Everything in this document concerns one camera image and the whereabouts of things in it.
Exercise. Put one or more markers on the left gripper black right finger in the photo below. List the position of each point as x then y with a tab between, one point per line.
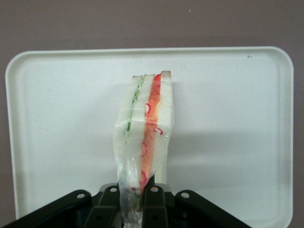
180	209

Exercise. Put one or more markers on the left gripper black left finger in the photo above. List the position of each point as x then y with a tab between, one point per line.
71	209

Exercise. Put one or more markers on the cream plastic tray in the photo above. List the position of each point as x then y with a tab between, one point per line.
59	107

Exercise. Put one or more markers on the plastic sandwich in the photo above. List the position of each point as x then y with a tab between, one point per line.
152	118

